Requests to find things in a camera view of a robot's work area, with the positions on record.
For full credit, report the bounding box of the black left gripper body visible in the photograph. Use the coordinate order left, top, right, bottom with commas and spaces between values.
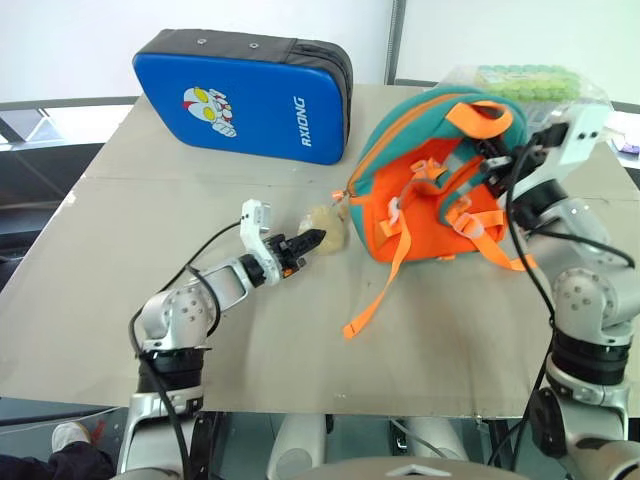
266, 233, 309, 278

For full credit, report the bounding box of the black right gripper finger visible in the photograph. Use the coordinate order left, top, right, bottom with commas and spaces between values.
474, 138, 516, 174
484, 169, 512, 199

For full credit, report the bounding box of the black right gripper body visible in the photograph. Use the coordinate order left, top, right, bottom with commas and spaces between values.
509, 122, 570, 174

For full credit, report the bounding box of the orange and teal backpack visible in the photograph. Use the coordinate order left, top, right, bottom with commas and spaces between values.
342, 85, 539, 341

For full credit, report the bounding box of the clear bag of green items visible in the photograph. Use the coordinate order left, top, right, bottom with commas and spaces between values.
439, 63, 614, 132

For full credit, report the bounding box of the purple and white packet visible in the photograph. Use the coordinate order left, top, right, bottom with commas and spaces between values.
612, 133, 640, 159

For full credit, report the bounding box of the blue kick pad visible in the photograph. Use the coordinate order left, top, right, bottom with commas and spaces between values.
131, 28, 355, 166

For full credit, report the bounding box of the grey metal pole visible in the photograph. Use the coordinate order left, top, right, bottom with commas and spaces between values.
384, 0, 405, 85

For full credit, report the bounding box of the white rounded robot leg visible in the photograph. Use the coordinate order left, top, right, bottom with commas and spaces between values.
398, 417, 470, 464
266, 413, 327, 480

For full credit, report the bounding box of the grey robot chest plate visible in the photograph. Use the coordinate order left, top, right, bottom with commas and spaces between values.
299, 457, 516, 480

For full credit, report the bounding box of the dark metal railing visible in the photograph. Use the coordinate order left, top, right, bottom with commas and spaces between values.
0, 94, 139, 115

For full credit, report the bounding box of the white shoe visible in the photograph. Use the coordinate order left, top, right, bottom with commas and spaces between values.
51, 421, 94, 454

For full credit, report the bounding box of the dark trouser leg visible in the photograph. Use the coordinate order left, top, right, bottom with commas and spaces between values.
0, 439, 116, 480

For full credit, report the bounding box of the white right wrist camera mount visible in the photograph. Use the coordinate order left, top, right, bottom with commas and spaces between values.
542, 103, 612, 187

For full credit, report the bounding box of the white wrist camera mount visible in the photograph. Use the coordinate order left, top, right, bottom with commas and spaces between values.
238, 198, 282, 289
542, 103, 612, 187

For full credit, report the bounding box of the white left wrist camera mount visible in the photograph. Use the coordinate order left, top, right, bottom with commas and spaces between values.
238, 198, 282, 289

